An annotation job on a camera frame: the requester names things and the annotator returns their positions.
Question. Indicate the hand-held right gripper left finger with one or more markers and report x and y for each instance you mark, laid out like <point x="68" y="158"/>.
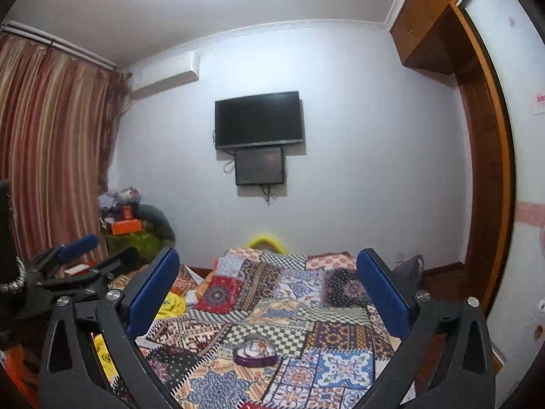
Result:
<point x="153" y="294"/>

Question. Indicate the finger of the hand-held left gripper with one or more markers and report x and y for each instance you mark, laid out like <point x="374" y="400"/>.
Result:
<point x="81" y="245"/>
<point x="115" y="266"/>

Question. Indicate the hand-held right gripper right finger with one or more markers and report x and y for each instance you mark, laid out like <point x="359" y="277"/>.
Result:
<point x="383" y="294"/>

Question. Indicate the purple heart-shaped tin box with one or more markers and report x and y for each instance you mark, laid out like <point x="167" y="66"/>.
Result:
<point x="254" y="357"/>

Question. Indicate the person's left forearm orange sleeve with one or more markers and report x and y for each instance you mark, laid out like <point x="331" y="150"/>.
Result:
<point x="17" y="375"/>

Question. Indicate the yellow cloth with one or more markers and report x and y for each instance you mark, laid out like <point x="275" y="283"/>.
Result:
<point x="172" y="306"/>

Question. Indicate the red box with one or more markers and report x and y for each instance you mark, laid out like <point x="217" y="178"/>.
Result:
<point x="78" y="269"/>

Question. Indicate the grey backpack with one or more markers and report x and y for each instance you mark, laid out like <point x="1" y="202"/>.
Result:
<point x="408" y="268"/>

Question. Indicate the orange box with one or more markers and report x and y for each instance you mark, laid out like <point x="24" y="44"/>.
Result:
<point x="127" y="226"/>

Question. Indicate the pile of small household goods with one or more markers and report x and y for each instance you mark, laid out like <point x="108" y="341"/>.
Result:
<point x="119" y="202"/>

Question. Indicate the dark green bag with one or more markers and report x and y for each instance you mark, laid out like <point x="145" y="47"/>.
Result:
<point x="159" y="221"/>

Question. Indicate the yellow plastic bag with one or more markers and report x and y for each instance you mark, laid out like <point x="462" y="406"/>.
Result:
<point x="103" y="358"/>

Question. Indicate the striped red curtain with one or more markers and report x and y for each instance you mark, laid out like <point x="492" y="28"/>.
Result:
<point x="51" y="145"/>

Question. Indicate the colourful patchwork blanket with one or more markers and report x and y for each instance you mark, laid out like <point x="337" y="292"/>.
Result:
<point x="276" y="306"/>

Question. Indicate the yellow rounded object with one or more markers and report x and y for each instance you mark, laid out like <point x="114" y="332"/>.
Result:
<point x="266" y="240"/>

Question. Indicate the wooden wardrobe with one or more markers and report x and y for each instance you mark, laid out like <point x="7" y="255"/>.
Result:
<point x="485" y="136"/>

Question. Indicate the white air conditioner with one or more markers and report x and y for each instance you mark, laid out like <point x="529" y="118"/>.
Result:
<point x="166" y="72"/>

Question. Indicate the small black wall monitor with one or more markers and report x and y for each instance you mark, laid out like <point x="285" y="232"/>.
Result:
<point x="259" y="166"/>

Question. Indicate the curtain rail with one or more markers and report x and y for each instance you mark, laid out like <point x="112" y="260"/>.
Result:
<point x="55" y="42"/>

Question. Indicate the black wall television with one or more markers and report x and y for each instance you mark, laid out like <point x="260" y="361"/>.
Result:
<point x="259" y="120"/>

